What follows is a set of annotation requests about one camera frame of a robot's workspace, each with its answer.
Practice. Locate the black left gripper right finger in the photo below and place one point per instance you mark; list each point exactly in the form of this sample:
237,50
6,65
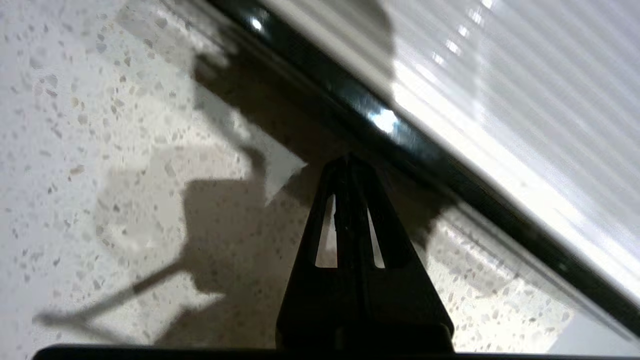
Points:
400,305

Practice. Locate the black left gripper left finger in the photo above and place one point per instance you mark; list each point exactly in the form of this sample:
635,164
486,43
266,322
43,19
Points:
315,305

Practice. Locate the black box drawer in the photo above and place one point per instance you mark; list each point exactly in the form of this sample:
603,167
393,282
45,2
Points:
525,261

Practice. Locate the black storage box housing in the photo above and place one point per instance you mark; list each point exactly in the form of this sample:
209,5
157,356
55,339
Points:
450,175

